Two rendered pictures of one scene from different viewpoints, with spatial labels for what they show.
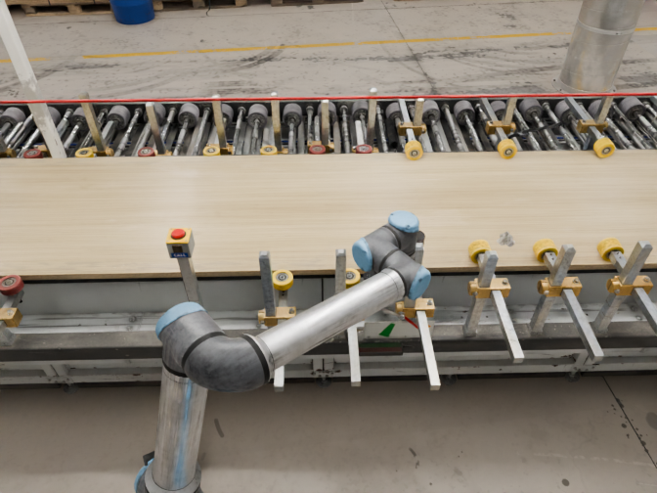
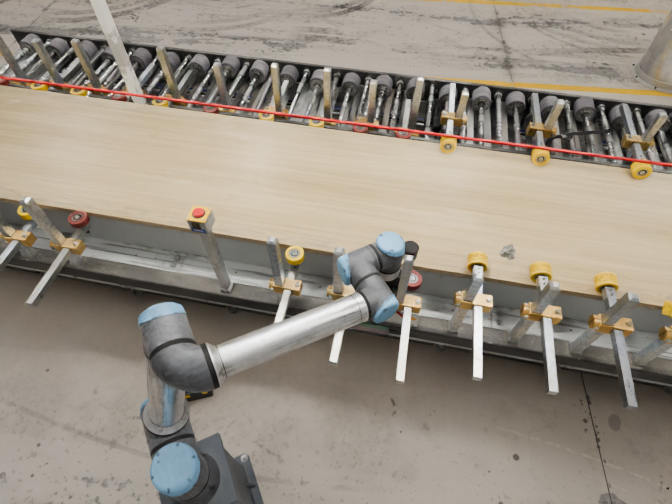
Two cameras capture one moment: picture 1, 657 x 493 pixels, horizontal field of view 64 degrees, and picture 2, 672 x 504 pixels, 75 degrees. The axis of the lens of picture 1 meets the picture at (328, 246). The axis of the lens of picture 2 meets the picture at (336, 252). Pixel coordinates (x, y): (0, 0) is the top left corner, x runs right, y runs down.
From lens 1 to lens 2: 42 cm
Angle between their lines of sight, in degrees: 14
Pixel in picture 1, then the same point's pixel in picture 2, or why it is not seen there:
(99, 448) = not seen: hidden behind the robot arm
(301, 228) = (324, 207)
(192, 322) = (162, 325)
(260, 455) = (270, 377)
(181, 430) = (161, 394)
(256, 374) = (205, 384)
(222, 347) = (180, 356)
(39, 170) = (120, 113)
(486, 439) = (458, 405)
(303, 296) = (317, 266)
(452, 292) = (448, 287)
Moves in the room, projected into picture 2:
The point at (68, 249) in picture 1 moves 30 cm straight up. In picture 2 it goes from (128, 195) to (100, 144)
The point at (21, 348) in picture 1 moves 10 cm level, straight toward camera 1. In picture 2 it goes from (86, 270) to (91, 286)
